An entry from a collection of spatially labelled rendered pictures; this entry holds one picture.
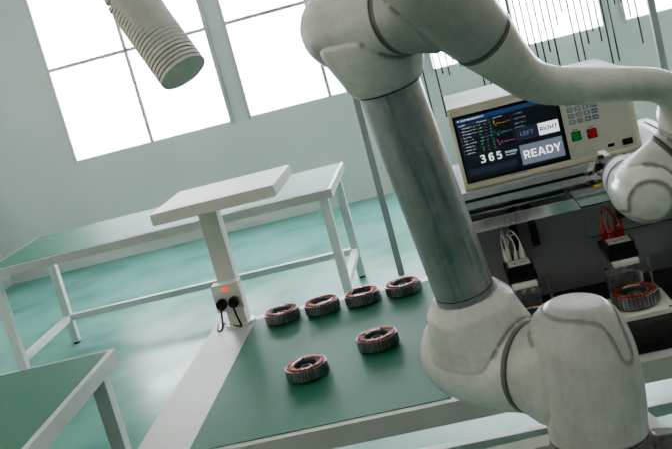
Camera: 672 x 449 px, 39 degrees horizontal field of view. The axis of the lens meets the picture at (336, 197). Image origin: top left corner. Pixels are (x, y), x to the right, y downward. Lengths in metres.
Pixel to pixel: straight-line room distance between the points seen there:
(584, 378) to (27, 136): 8.25
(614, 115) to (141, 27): 1.50
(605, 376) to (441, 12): 0.58
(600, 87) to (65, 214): 8.16
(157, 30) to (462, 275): 1.77
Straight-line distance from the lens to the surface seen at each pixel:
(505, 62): 1.40
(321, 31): 1.45
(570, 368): 1.48
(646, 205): 1.64
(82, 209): 9.35
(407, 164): 1.48
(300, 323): 2.94
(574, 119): 2.39
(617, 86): 1.55
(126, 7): 3.15
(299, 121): 8.74
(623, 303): 2.33
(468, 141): 2.37
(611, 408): 1.50
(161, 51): 3.07
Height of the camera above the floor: 1.58
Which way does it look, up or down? 10 degrees down
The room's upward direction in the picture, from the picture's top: 15 degrees counter-clockwise
